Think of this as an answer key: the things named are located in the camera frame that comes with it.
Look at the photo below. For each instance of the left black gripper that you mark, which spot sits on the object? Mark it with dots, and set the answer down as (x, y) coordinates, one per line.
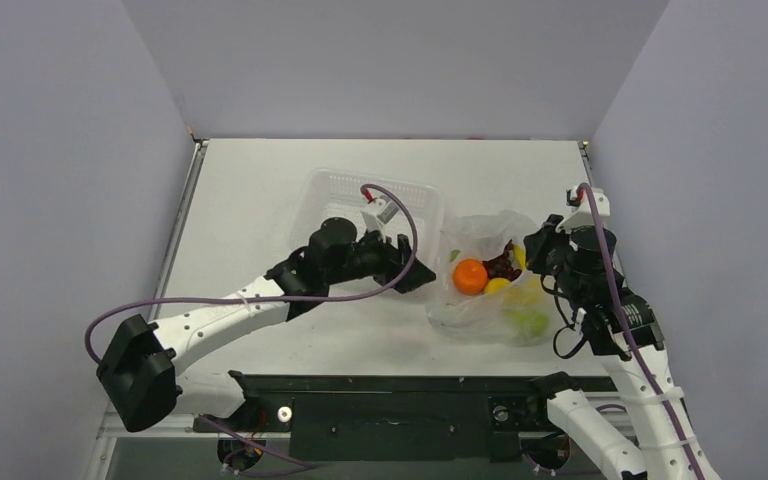
(390, 256)

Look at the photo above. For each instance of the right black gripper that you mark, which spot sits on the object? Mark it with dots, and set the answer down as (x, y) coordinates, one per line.
(546, 245)

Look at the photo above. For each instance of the orange fake fruit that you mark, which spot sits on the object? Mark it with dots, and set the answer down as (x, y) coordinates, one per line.
(470, 277)

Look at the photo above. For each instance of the clear plastic bag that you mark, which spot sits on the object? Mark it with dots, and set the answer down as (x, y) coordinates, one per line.
(480, 318)

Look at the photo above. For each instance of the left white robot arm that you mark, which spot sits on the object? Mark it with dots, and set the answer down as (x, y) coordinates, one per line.
(144, 368)

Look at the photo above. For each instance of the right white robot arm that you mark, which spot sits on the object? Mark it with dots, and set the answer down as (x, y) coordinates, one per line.
(623, 334)

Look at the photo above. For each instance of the dark red fake grapes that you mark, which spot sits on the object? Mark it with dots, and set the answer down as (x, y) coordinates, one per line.
(509, 264)

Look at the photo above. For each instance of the yellow fake fruit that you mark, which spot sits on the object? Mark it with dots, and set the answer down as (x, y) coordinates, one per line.
(495, 285)

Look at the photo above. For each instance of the green fake fruit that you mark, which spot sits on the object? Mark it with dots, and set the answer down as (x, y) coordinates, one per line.
(528, 325)

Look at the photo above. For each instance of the white perforated plastic tray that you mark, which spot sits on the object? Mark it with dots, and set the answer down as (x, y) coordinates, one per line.
(336, 193)

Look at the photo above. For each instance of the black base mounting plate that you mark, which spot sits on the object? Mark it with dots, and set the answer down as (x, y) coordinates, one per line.
(407, 418)

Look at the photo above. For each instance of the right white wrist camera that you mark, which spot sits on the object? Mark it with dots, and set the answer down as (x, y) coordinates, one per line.
(581, 212)

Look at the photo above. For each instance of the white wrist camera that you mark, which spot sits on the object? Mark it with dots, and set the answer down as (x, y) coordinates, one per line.
(581, 212)
(376, 215)

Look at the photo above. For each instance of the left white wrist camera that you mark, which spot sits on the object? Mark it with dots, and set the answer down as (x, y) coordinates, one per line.
(376, 215)

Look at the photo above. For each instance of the aluminium frame rail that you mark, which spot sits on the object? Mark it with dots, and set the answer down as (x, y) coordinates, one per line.
(173, 449)

